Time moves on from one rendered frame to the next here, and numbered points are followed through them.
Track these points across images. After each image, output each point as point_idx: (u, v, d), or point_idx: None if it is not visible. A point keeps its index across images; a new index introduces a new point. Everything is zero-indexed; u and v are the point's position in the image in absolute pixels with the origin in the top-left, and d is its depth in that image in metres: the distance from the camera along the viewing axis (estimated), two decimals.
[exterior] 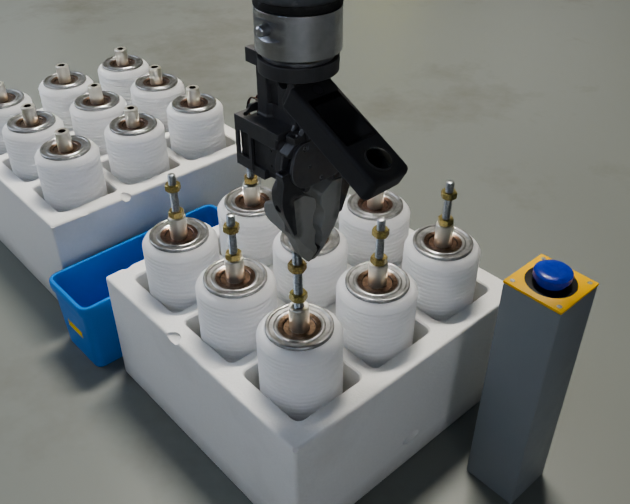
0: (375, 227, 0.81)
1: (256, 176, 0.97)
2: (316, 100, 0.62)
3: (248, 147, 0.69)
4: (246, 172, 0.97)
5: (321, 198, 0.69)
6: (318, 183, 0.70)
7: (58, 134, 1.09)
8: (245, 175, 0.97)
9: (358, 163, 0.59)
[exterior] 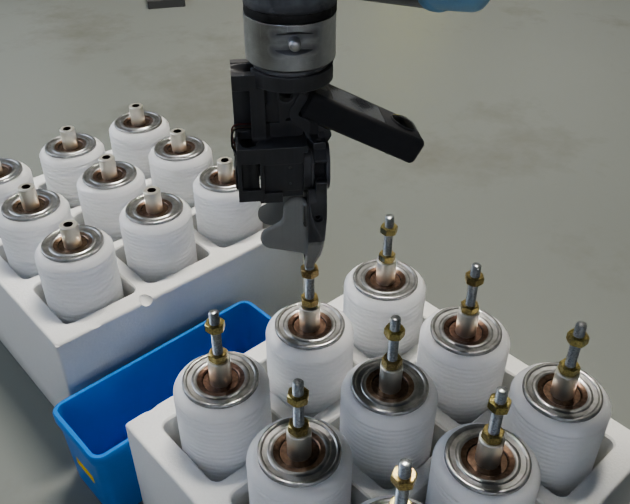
0: (492, 398, 0.60)
1: (316, 297, 0.76)
2: (334, 96, 0.62)
3: (254, 179, 0.64)
4: (305, 293, 0.76)
5: None
6: None
7: (64, 229, 0.88)
8: (302, 296, 0.77)
9: (403, 132, 0.64)
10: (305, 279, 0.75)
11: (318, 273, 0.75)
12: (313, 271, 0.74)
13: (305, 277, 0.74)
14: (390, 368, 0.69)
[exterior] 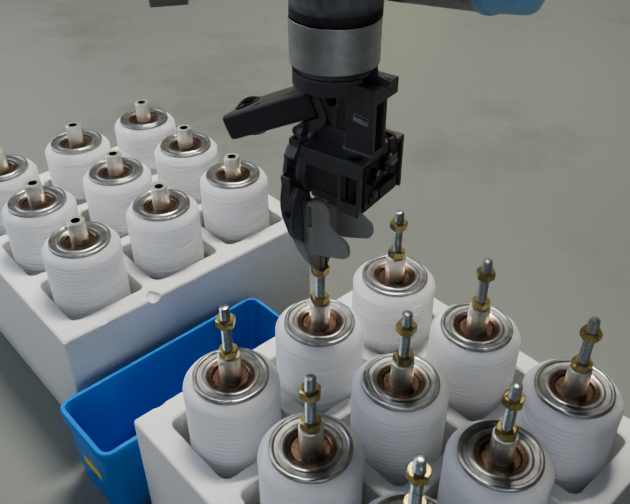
0: (506, 394, 0.60)
1: (316, 298, 0.76)
2: None
3: None
4: (320, 287, 0.76)
5: None
6: (312, 199, 0.68)
7: (71, 225, 0.88)
8: None
9: (264, 95, 0.70)
10: None
11: (317, 276, 0.74)
12: (312, 266, 0.74)
13: (314, 267, 0.75)
14: (402, 364, 0.69)
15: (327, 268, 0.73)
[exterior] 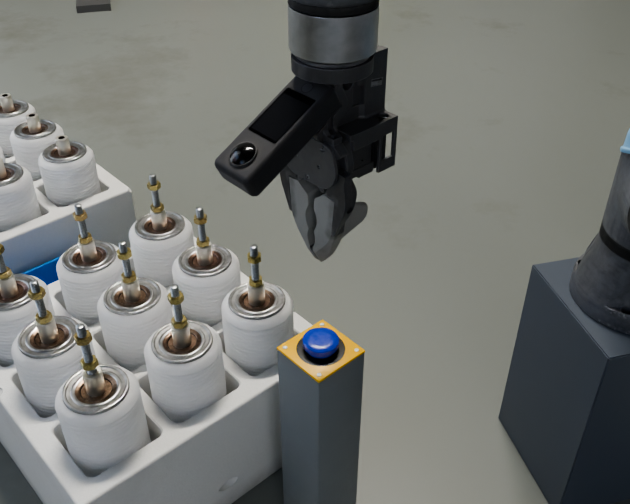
0: (170, 293, 0.86)
1: None
2: (292, 91, 0.63)
3: None
4: (86, 233, 1.02)
5: (314, 201, 0.69)
6: (328, 192, 0.69)
7: None
8: (87, 237, 1.02)
9: (231, 142, 0.62)
10: (84, 221, 1.01)
11: (76, 214, 1.01)
12: None
13: (86, 215, 1.01)
14: (126, 281, 0.95)
15: (73, 215, 1.00)
